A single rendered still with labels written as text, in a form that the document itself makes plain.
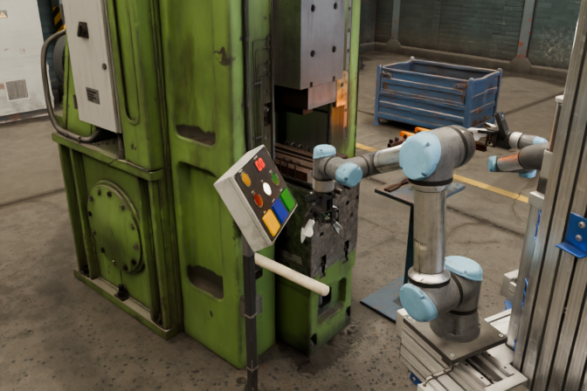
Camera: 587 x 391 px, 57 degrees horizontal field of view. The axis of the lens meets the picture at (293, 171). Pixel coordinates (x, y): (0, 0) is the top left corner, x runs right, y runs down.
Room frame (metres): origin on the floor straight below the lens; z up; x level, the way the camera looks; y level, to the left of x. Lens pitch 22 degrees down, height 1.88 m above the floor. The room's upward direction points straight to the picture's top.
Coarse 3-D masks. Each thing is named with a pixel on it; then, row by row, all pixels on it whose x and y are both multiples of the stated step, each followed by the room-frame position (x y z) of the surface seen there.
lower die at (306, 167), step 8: (280, 144) 2.60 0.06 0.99; (280, 152) 2.47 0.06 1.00; (304, 152) 2.48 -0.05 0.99; (296, 160) 2.38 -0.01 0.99; (304, 160) 2.38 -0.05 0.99; (312, 160) 2.35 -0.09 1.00; (288, 168) 2.31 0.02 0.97; (296, 168) 2.29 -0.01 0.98; (304, 168) 2.29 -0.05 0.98; (312, 168) 2.28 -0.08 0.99; (296, 176) 2.28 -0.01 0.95; (304, 176) 2.25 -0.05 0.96; (312, 176) 2.27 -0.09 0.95
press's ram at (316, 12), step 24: (288, 0) 2.24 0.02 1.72; (312, 0) 2.25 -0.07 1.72; (336, 0) 2.38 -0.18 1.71; (288, 24) 2.24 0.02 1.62; (312, 24) 2.26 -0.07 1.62; (336, 24) 2.38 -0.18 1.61; (288, 48) 2.24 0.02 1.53; (312, 48) 2.26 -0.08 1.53; (336, 48) 2.39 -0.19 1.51; (288, 72) 2.24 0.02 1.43; (312, 72) 2.26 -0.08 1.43; (336, 72) 2.39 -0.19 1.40
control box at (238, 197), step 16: (240, 160) 1.89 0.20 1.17; (256, 160) 1.87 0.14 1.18; (272, 160) 1.98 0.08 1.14; (224, 176) 1.71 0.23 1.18; (240, 176) 1.71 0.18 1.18; (256, 176) 1.80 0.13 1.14; (272, 176) 1.90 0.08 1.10; (224, 192) 1.67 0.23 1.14; (240, 192) 1.66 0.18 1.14; (256, 192) 1.74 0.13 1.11; (272, 192) 1.83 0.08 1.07; (240, 208) 1.66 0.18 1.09; (256, 208) 1.68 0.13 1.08; (240, 224) 1.66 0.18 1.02; (256, 224) 1.65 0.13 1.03; (256, 240) 1.65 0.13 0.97; (272, 240) 1.65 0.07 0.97
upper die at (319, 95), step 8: (280, 88) 2.34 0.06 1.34; (288, 88) 2.31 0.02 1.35; (312, 88) 2.26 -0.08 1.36; (320, 88) 2.30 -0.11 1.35; (328, 88) 2.35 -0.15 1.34; (280, 96) 2.34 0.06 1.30; (288, 96) 2.31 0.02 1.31; (296, 96) 2.28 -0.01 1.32; (304, 96) 2.25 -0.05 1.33; (312, 96) 2.26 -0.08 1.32; (320, 96) 2.30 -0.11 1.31; (328, 96) 2.35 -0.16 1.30; (288, 104) 2.31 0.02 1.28; (296, 104) 2.28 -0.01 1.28; (304, 104) 2.25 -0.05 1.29; (312, 104) 2.26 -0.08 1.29; (320, 104) 2.30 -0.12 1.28
